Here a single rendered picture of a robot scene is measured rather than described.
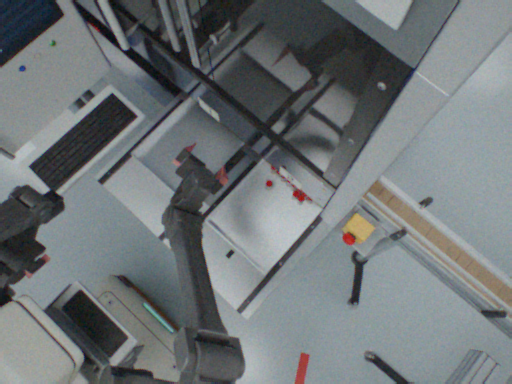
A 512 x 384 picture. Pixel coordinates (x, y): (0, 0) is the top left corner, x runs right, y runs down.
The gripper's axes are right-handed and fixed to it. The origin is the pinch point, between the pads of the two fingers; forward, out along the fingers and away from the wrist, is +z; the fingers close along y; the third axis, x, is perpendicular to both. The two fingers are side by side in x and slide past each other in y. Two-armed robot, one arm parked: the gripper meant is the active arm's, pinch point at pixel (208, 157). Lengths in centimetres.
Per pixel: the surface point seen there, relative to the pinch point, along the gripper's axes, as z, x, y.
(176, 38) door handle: -4.1, -25.0, 23.2
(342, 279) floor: 58, 62, -103
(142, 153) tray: 19.1, 33.6, 14.1
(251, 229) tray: 7.2, 19.9, -27.7
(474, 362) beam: 11, 10, -128
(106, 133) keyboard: 26, 43, 28
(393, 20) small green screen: -36, -66, 1
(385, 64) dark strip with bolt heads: -30, -60, -4
